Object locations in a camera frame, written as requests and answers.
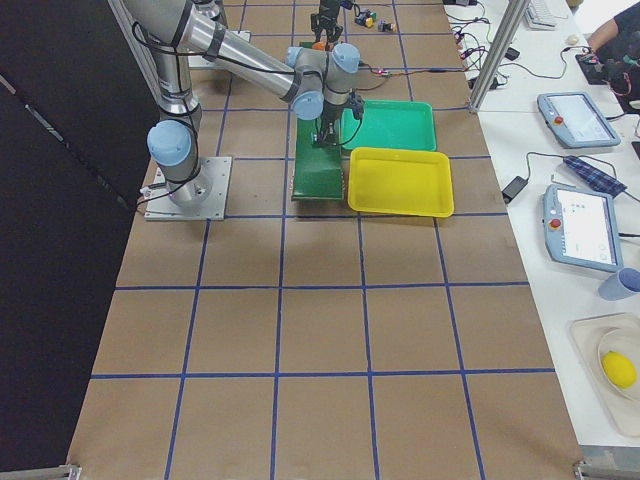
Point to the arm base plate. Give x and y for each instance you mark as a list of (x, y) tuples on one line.
[(203, 198)]

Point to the yellow lemon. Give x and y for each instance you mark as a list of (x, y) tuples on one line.
[(619, 369)]

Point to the yellow plastic tray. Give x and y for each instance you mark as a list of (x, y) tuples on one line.
[(400, 182)]

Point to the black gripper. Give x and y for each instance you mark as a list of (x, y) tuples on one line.
[(328, 11), (327, 119)]

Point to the blue plaid cloth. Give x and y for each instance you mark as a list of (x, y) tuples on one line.
[(595, 178)]

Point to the green plastic tray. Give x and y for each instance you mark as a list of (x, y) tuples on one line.
[(391, 124)]

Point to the blue teach pendant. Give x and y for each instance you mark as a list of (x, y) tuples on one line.
[(580, 228), (576, 121)]

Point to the black power adapter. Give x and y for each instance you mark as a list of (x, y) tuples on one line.
[(513, 188)]

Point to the blue cup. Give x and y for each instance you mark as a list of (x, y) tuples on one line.
[(620, 285)]

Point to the green conveyor belt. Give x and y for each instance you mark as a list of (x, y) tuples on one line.
[(317, 174)]

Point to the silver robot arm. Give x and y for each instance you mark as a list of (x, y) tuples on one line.
[(174, 32)]

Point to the aluminium frame post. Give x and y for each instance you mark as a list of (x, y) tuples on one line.
[(505, 33)]

